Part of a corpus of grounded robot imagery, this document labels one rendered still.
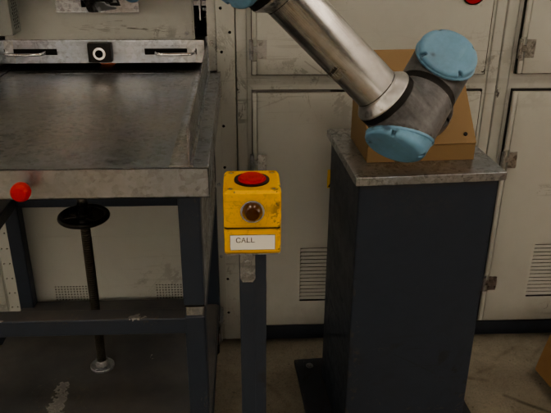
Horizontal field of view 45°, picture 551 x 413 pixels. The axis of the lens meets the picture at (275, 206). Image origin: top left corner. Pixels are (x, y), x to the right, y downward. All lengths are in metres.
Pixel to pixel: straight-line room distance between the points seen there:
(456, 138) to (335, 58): 0.42
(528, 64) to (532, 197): 0.39
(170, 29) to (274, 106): 0.34
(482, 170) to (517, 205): 0.61
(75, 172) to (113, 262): 0.88
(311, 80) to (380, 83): 0.63
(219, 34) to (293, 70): 0.21
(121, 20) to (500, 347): 1.47
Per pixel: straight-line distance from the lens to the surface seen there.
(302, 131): 1.83
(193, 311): 1.31
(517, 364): 2.18
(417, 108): 1.23
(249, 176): 0.95
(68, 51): 1.87
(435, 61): 1.28
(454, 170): 1.44
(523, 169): 2.02
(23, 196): 1.17
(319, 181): 1.88
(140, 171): 1.16
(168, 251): 2.00
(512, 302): 2.22
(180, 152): 1.21
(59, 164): 1.21
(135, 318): 1.33
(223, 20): 1.77
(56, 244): 2.04
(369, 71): 1.19
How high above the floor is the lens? 1.26
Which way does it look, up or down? 25 degrees down
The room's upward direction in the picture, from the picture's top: straight up
